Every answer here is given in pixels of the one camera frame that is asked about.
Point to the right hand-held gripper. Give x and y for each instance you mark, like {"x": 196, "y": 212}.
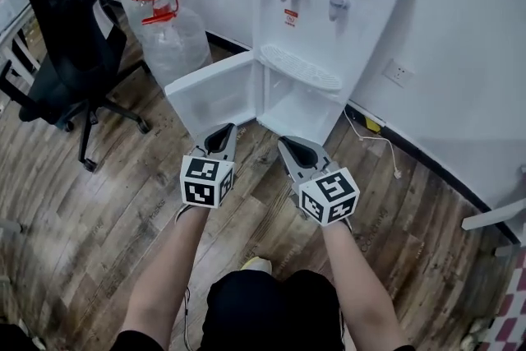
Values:
{"x": 328, "y": 197}

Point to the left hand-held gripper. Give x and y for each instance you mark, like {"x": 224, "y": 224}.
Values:
{"x": 205, "y": 183}

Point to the person's right forearm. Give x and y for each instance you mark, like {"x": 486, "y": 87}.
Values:
{"x": 361, "y": 283}

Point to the person's left forearm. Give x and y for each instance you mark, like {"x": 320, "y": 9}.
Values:
{"x": 164, "y": 279}

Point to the yellow floor tag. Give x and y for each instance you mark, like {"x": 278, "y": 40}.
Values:
{"x": 372, "y": 124}

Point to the person's left shoe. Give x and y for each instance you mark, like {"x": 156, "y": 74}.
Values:
{"x": 257, "y": 265}

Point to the black office chair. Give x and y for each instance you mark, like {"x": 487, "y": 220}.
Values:
{"x": 70, "y": 37}

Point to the checkered cloth table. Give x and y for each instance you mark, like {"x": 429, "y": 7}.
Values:
{"x": 489, "y": 215}

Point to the person's black shirt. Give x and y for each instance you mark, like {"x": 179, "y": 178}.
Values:
{"x": 135, "y": 343}

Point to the white wall socket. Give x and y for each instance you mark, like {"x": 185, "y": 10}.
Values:
{"x": 398, "y": 73}

